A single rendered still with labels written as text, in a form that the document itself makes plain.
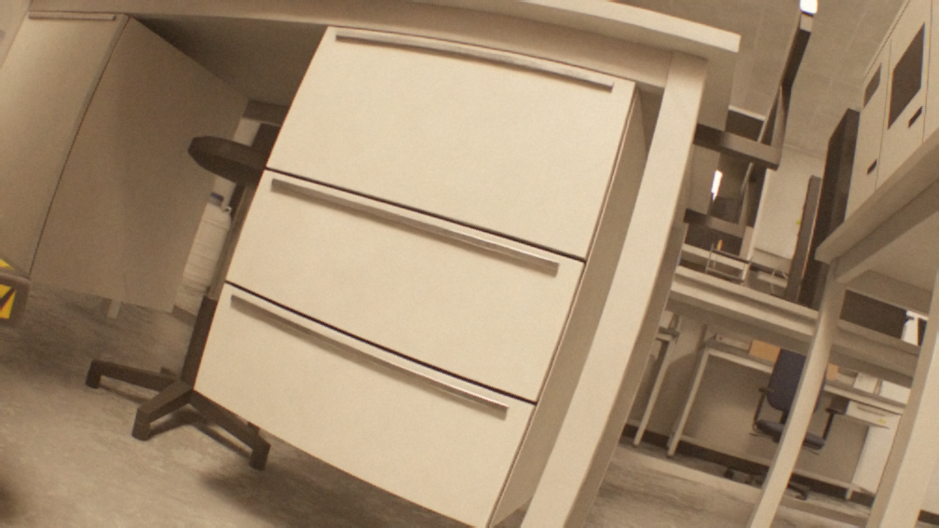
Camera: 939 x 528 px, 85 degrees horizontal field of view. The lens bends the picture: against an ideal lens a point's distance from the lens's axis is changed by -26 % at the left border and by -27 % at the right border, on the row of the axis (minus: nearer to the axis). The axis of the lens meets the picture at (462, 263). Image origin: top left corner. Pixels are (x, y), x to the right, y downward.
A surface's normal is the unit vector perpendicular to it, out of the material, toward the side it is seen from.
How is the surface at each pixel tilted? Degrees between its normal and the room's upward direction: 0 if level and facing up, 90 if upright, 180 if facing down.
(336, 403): 90
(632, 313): 90
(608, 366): 90
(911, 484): 90
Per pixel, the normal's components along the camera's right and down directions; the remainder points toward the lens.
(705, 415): -0.29, -0.18
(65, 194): 0.90, 0.29
